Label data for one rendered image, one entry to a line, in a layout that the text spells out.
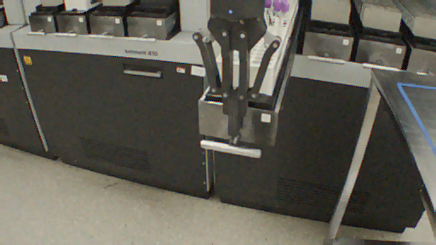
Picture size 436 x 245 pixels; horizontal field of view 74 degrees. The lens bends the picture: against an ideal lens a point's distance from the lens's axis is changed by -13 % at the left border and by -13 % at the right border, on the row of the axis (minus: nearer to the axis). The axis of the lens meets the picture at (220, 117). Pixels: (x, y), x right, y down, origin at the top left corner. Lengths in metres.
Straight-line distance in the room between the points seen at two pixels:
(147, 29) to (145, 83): 0.20
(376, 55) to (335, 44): 0.12
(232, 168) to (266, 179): 0.14
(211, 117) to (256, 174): 0.68
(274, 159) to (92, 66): 0.74
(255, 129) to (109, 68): 0.76
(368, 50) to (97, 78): 0.92
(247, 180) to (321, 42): 0.60
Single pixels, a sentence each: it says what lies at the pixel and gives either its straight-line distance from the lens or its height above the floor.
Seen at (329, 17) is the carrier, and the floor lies 0.84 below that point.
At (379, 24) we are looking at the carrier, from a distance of 1.02.
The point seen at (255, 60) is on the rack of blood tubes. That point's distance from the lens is 0.57.
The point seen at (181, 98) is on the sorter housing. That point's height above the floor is 0.53.
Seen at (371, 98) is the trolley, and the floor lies 0.76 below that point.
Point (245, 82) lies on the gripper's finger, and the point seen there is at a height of 0.87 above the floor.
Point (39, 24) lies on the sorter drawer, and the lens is 1.36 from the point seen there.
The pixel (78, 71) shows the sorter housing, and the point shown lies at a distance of 1.31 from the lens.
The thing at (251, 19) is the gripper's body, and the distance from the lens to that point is 0.45.
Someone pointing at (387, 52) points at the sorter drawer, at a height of 0.78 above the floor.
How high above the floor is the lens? 1.09
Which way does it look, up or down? 33 degrees down
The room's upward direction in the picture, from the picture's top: straight up
